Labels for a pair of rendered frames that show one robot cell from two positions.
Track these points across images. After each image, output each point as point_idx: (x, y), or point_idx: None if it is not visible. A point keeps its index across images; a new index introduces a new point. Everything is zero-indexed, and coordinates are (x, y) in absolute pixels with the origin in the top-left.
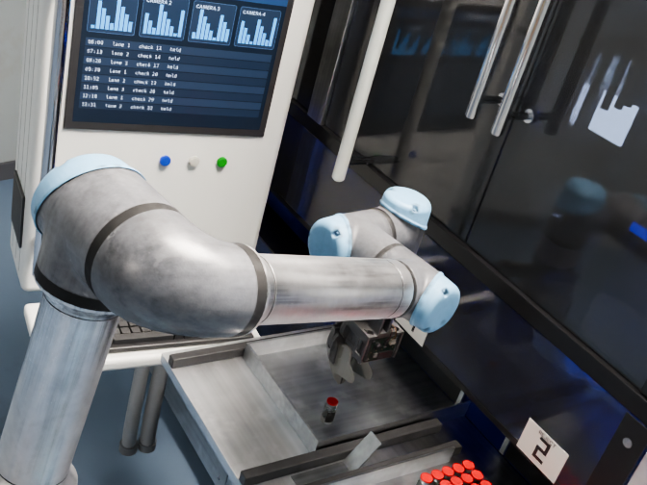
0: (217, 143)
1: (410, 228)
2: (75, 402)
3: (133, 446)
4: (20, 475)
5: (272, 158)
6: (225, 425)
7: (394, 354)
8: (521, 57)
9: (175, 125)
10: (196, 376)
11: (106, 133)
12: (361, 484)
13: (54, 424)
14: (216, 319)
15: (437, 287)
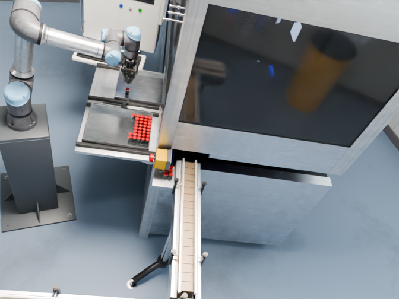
0: (138, 3)
1: (130, 38)
2: (22, 53)
3: None
4: (15, 67)
5: (158, 13)
6: (97, 85)
7: (134, 78)
8: None
9: None
10: (101, 71)
11: None
12: (119, 111)
13: (18, 57)
14: (28, 38)
15: (110, 53)
